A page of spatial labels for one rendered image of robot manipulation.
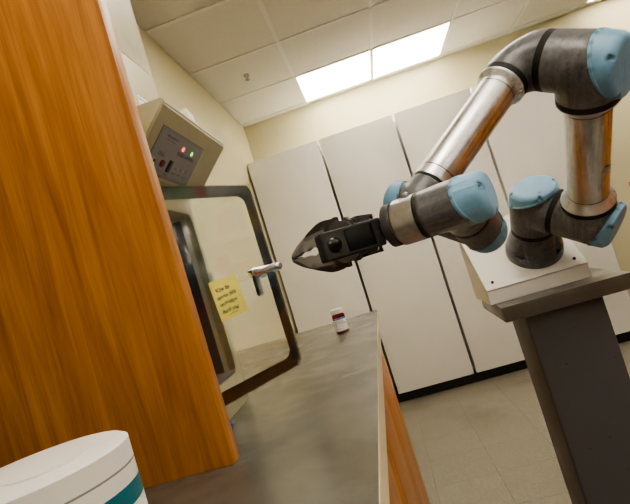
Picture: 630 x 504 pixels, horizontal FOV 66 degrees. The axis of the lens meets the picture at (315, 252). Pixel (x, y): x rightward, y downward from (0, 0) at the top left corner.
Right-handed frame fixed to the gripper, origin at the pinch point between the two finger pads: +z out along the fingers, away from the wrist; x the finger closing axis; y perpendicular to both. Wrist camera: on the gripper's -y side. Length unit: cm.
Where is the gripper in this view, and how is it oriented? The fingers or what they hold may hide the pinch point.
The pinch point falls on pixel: (295, 258)
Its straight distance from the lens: 88.3
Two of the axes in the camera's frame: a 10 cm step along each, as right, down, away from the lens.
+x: -2.9, -9.5, 0.5
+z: -7.9, 2.7, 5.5
